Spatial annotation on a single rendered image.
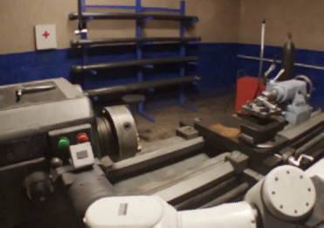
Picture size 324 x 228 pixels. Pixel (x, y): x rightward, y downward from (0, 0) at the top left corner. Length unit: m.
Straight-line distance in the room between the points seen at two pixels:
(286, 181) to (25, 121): 0.64
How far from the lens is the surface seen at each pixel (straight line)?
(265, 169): 1.35
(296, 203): 0.35
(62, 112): 0.72
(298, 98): 2.13
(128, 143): 0.97
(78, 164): 0.48
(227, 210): 0.36
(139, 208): 0.34
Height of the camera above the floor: 1.52
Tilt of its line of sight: 18 degrees down
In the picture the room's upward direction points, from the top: straight up
